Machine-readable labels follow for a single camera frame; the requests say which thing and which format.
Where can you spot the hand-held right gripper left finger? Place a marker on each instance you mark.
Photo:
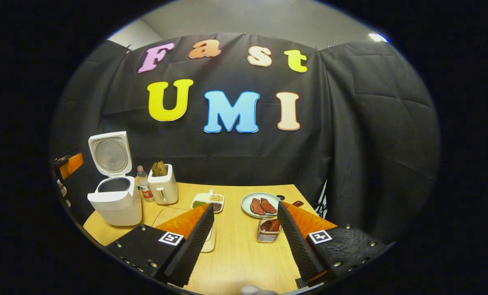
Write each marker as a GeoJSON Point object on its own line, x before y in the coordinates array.
{"type": "Point", "coordinates": [190, 250]}

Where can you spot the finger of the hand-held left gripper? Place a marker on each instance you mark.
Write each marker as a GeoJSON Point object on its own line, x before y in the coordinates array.
{"type": "Point", "coordinates": [75, 162]}

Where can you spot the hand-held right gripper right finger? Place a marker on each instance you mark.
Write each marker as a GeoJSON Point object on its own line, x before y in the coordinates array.
{"type": "Point", "coordinates": [299, 250]}

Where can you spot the clear tray of white rice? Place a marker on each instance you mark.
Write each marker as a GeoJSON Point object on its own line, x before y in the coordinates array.
{"type": "Point", "coordinates": [209, 241]}

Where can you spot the brown wooden spoon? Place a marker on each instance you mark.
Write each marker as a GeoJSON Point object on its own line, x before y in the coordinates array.
{"type": "Point", "coordinates": [270, 224]}

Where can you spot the white rice cooker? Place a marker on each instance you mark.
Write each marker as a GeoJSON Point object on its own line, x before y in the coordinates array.
{"type": "Point", "coordinates": [115, 205]}

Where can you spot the red steak piece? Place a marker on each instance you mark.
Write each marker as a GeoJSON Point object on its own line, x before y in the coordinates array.
{"type": "Point", "coordinates": [268, 205]}
{"type": "Point", "coordinates": [257, 207]}

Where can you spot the white divided bean dish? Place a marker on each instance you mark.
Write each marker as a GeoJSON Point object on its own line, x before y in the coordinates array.
{"type": "Point", "coordinates": [205, 196]}

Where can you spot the white metal stand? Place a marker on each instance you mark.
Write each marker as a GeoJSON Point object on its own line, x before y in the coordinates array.
{"type": "Point", "coordinates": [322, 198]}

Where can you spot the white toaster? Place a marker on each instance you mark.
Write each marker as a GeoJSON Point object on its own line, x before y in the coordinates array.
{"type": "Point", "coordinates": [164, 188]}

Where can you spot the pale green plate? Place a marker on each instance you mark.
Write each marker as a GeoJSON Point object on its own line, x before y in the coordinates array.
{"type": "Point", "coordinates": [248, 200]}

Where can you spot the clear plastic water bottle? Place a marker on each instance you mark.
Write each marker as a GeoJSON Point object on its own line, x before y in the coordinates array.
{"type": "Point", "coordinates": [145, 188]}

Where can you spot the brown toast slice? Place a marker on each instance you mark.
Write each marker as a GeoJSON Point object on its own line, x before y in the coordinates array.
{"type": "Point", "coordinates": [162, 168]}
{"type": "Point", "coordinates": [154, 170]}

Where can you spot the black backdrop cloth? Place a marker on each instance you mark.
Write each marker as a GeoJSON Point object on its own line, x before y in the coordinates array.
{"type": "Point", "coordinates": [350, 143]}

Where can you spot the ceiling light panel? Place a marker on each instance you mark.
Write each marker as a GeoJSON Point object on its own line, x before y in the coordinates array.
{"type": "Point", "coordinates": [378, 37]}

